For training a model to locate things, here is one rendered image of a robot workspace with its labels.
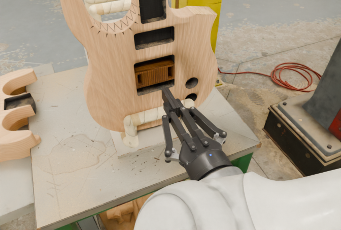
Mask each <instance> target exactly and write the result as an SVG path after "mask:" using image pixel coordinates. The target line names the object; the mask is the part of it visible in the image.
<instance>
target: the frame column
mask: <svg viewBox="0 0 341 230"><path fill-rule="evenodd" d="M302 107H303V108H304V109H305V110H306V111H307V112H308V113H309V114H310V115H311V116H312V117H313V118H314V119H316V120H317V121H318V122H319V123H320V124H321V125H322V126H323V127H324V128H325V129H326V130H328V128H329V127H330V125H331V123H332V122H333V120H334V118H335V117H336V115H337V113H338V112H339V110H340V108H341V38H340V40H339V42H338V44H337V46H336V48H335V50H334V52H333V54H332V56H331V59H330V61H329V63H328V65H327V67H326V69H325V71H324V73H323V75H322V77H321V79H320V81H319V83H318V86H317V88H316V90H315V92H314V94H313V96H312V97H311V98H310V99H309V100H308V101H307V102H306V103H304V104H303V105H302ZM328 131H329V130H328ZM329 132H330V131H329Z"/></svg>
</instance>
